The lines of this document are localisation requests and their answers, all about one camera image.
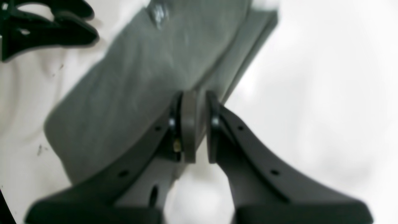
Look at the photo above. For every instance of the image-left right gripper black finger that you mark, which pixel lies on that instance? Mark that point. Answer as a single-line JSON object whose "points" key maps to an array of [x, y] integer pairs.
{"points": [[133, 189], [265, 189]]}

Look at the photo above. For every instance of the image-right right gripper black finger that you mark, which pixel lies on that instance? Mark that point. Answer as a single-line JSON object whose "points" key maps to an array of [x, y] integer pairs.
{"points": [[79, 7], [23, 31]]}

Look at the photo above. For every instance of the dark grey T-shirt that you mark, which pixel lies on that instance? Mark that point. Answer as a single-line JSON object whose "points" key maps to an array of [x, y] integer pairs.
{"points": [[169, 46]]}

